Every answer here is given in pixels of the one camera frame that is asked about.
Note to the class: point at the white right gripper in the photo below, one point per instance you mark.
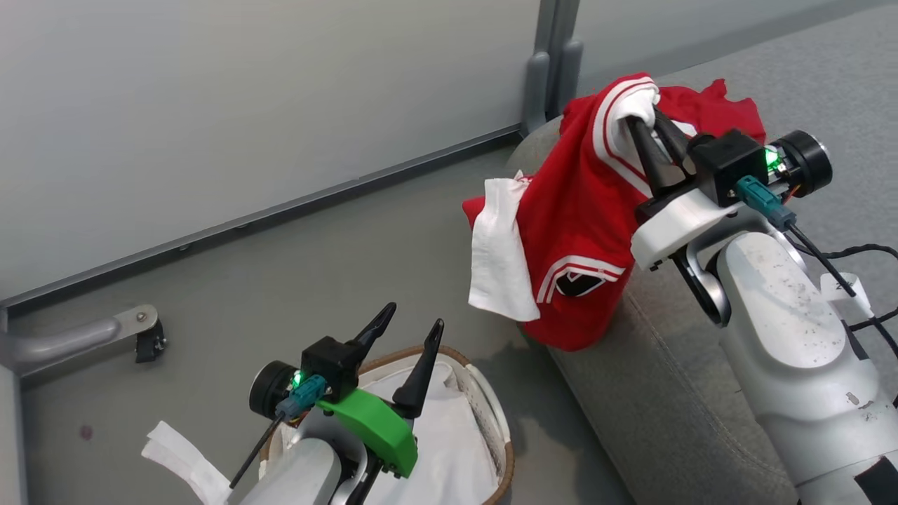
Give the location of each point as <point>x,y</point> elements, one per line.
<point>673,224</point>

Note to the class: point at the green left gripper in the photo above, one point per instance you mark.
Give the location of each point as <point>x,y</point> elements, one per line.
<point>382,431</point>

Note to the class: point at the red and white jersey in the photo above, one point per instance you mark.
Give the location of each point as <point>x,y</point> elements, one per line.
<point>582,210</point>

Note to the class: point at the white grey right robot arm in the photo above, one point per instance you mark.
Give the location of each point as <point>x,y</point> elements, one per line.
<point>786,330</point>

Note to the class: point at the grey fabric sofa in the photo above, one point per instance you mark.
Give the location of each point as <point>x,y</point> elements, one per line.
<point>666,407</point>

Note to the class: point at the white basket liner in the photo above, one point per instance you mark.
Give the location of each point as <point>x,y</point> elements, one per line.
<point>449,456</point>

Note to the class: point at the black left cylindrical motor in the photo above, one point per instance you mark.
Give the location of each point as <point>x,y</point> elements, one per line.
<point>270,389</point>

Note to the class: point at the black cylindrical motor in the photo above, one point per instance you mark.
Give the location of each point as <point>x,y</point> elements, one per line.
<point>807,163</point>
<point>270,389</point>

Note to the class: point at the black right cylindrical motor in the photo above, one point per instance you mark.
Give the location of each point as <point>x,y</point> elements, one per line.
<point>807,163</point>

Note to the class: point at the brown wicker laundry basket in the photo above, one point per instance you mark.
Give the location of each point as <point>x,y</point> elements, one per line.
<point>506,463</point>

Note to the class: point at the white cloth strip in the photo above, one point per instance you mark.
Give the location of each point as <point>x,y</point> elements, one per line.
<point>186,459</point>

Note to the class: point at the black caster wheel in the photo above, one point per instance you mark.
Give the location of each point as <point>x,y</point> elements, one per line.
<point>149,344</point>

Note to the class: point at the grey partition foot bar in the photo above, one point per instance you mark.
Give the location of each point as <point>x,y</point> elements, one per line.
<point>63,342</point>

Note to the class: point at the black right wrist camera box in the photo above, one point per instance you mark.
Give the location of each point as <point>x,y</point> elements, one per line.
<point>729,165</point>

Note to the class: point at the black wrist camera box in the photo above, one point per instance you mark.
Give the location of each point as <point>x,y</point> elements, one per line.
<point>330,365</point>
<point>729,165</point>

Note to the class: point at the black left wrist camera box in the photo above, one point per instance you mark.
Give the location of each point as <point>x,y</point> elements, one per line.
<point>330,365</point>

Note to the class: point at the grey partition post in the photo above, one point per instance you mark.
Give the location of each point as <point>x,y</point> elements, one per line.
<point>537,77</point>
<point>570,66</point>

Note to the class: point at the grey partition bottom rail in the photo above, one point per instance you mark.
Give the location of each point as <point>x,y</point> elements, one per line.
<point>266,214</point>

